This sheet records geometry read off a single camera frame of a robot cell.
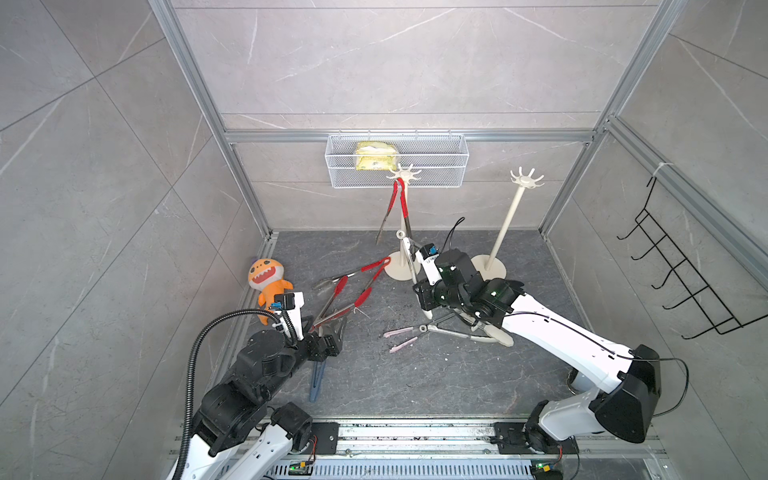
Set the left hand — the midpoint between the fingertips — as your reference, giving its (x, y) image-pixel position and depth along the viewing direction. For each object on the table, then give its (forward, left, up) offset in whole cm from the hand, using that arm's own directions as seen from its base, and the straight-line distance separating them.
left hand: (331, 315), depth 64 cm
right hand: (+11, -20, -6) cm, 24 cm away
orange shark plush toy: (+27, +28, -21) cm, 44 cm away
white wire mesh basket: (+58, -33, +1) cm, 67 cm away
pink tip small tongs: (+9, -13, -29) cm, 33 cm away
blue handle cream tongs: (-3, +8, -28) cm, 30 cm away
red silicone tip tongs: (+26, +4, -27) cm, 38 cm away
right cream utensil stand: (+33, -50, -28) cm, 65 cm away
